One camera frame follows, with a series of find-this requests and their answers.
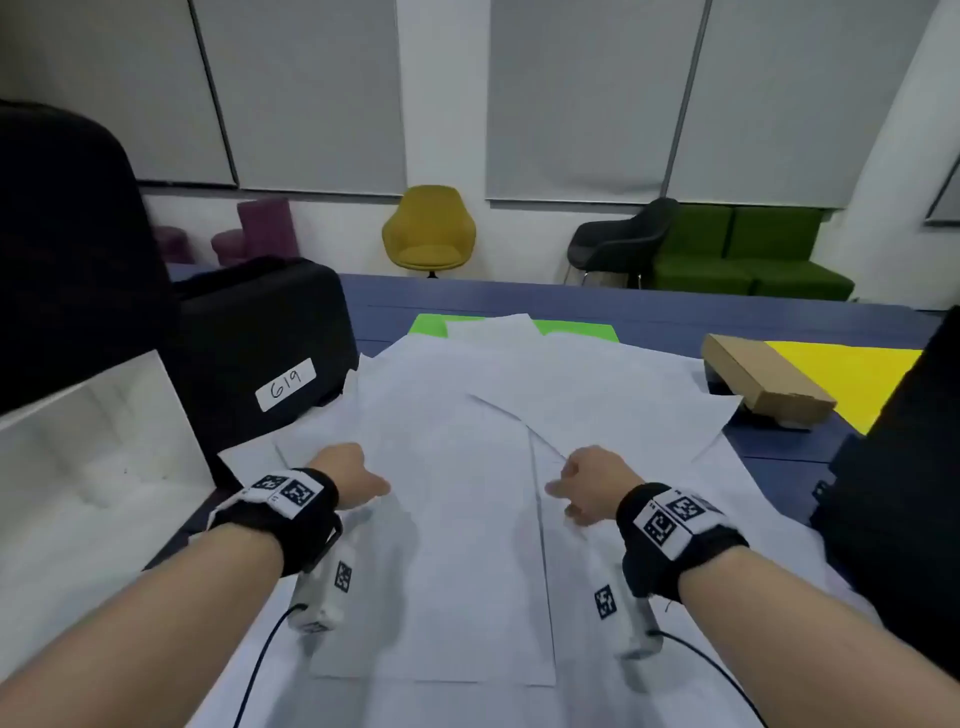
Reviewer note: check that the grey roller blind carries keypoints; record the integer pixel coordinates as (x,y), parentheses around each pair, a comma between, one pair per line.
(315,90)
(592,97)
(802,97)
(112,82)
(946,195)

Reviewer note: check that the yellow armchair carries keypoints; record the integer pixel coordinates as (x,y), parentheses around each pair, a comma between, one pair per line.
(427,225)

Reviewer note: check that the black armchair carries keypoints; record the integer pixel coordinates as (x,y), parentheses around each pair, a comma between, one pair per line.
(622,240)

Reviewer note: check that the person's left hand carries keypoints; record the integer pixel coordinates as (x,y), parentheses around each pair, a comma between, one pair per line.
(352,476)

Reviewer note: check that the person's right forearm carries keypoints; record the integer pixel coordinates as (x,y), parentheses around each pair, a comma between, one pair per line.
(810,645)

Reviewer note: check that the low purple stool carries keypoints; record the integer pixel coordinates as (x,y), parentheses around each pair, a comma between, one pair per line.
(229,246)
(174,244)

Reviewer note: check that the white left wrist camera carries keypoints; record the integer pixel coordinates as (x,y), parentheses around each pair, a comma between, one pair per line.
(330,596)

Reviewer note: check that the brown cardboard box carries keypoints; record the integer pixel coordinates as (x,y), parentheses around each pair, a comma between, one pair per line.
(757,371)

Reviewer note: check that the black fabric bag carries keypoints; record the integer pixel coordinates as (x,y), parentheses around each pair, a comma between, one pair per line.
(915,465)

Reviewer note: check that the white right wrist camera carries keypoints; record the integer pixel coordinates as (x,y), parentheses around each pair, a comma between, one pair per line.
(634,637)

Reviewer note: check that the yellow folder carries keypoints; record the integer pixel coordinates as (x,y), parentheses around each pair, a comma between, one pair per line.
(862,375)

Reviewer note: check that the person's right hand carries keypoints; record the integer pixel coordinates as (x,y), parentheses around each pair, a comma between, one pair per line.
(600,484)

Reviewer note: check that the black case with white label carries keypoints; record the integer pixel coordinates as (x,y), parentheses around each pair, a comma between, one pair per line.
(255,330)

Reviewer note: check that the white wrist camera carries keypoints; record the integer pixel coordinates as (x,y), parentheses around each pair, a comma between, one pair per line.
(634,637)
(330,596)

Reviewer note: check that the green sofa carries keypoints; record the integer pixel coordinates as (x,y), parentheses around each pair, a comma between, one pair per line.
(750,255)

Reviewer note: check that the open white box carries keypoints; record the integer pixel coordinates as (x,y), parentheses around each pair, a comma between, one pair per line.
(90,465)

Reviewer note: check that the large black carrying case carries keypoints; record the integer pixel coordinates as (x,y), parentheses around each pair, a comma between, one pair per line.
(67,262)

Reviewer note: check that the pile of white papers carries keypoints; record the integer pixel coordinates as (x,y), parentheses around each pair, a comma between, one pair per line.
(465,465)

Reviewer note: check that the green folder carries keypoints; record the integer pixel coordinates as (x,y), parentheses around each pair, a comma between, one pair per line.
(427,326)

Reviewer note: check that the tall purple stool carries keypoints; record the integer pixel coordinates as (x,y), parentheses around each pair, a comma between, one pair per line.
(266,225)

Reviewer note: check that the person's left forearm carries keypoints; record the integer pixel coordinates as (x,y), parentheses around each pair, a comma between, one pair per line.
(150,637)

